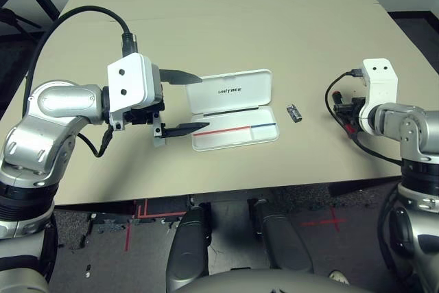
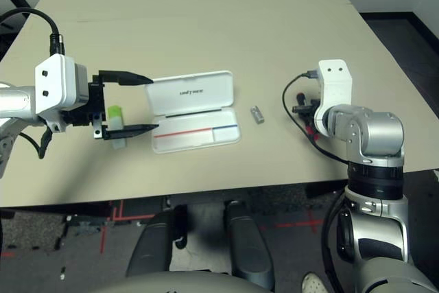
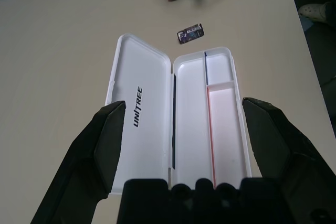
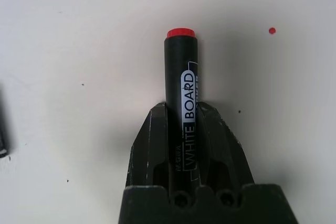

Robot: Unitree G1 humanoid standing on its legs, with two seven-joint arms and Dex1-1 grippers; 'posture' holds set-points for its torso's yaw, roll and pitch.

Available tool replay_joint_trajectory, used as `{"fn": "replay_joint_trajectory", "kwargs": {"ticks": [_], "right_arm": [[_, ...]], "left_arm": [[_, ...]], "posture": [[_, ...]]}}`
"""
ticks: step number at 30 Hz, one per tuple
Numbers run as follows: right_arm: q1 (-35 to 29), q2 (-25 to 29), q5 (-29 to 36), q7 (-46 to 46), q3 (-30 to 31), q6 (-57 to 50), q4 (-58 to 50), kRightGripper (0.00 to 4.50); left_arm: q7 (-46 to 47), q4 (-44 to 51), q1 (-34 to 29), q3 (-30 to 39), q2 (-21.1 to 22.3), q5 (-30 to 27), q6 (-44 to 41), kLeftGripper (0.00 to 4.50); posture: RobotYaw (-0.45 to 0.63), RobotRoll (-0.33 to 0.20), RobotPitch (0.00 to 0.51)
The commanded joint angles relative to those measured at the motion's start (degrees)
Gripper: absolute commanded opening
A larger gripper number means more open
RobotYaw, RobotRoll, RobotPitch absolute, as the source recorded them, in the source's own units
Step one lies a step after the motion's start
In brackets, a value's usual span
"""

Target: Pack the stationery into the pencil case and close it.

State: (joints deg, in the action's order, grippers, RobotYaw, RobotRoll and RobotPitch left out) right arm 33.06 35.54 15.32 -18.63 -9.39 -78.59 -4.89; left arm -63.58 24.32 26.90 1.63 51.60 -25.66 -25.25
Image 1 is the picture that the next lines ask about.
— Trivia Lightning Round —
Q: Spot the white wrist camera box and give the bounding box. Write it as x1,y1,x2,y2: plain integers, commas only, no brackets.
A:
106,51,163,132
358,58,399,135

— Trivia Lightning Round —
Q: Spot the white bystander shoe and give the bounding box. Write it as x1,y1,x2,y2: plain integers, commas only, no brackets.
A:
328,270,351,286

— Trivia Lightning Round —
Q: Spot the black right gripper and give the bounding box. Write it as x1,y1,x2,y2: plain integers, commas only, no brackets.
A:
333,97,365,126

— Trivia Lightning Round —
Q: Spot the dark grey robot leg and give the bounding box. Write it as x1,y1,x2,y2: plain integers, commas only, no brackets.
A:
166,203,212,292
248,198,315,273

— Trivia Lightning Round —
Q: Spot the white plastic pencil case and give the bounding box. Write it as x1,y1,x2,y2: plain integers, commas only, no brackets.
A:
185,68,281,152

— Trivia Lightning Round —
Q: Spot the dark grey robot right leg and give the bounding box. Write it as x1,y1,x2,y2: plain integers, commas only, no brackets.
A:
248,198,315,273

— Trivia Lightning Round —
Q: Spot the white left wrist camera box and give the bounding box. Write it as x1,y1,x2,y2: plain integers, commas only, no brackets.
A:
106,51,163,132

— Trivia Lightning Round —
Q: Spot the dark left wrist camera cable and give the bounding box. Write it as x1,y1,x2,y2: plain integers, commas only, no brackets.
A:
22,5,139,102

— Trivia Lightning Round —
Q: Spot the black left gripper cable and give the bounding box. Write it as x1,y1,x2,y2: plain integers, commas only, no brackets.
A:
78,124,116,159

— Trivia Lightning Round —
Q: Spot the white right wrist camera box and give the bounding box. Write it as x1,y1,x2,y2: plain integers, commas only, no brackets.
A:
358,58,399,135

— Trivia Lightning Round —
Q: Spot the dark grey robot left leg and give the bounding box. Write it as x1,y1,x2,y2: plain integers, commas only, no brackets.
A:
166,203,212,292

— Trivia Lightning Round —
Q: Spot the black marker with red cap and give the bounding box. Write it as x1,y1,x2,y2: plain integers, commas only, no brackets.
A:
331,91,359,140

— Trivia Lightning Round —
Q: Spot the black tripod stand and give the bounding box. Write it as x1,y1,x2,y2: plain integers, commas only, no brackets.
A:
0,6,45,38

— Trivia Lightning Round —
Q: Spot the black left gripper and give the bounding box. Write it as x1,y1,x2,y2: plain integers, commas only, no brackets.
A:
123,69,210,139

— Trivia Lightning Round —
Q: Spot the silver robot torso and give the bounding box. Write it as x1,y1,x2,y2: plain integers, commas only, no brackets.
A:
174,268,375,293

